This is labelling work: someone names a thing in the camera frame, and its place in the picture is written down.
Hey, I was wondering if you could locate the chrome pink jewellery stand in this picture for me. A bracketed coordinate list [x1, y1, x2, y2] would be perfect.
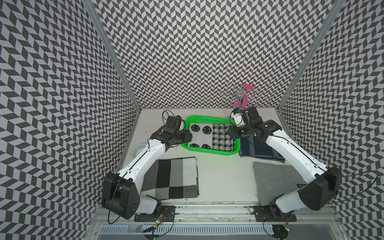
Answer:
[222, 84, 260, 110]

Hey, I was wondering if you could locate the blue yellow patterned bowl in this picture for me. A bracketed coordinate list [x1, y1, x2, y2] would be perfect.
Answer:
[131, 143, 148, 159]

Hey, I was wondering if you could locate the navy plaid folded scarf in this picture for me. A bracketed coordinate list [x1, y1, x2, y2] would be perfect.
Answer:
[239, 138, 286, 163]

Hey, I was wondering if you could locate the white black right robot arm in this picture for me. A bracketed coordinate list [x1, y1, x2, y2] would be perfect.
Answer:
[230, 107, 342, 220]

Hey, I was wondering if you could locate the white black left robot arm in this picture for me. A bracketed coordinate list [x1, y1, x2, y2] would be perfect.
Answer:
[101, 116, 192, 220]

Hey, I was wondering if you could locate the black grey block scarf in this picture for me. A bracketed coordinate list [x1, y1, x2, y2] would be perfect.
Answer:
[141, 157, 199, 200]

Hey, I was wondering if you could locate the aluminium corner post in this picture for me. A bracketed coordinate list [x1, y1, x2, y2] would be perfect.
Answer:
[277, 0, 346, 112]
[82, 0, 141, 112]

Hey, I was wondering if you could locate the grey fuzzy scarf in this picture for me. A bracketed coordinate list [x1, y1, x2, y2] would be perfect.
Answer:
[253, 162, 307, 206]

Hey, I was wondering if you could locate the white smiley checkered scarf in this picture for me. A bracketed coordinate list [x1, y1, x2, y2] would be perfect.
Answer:
[188, 123, 235, 152]

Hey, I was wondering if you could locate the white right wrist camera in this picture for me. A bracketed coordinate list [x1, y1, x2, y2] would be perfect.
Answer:
[233, 113, 244, 127]

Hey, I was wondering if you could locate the aluminium corner post right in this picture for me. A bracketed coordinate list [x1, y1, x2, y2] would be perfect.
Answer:
[277, 0, 346, 112]

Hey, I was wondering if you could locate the green plastic perforated basket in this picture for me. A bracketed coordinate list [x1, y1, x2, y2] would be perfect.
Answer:
[182, 116, 241, 156]

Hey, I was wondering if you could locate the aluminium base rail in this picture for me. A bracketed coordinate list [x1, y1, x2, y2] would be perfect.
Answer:
[83, 203, 349, 240]

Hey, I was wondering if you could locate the aluminium corner post left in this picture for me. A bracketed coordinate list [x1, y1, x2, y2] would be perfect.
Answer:
[82, 0, 141, 112]

